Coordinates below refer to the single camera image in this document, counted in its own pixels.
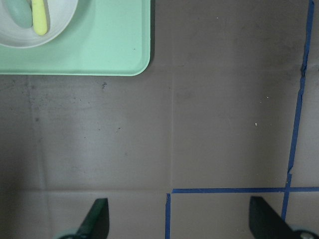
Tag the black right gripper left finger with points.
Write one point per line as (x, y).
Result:
(96, 224)

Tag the mint green plastic tray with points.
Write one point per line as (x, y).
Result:
(104, 37)

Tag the white round plate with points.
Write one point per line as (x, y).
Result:
(59, 14)

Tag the yellow plastic fork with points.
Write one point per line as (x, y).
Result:
(39, 17)

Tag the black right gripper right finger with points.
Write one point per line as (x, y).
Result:
(265, 223)

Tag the teal plastic spoon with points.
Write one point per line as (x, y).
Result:
(20, 11)

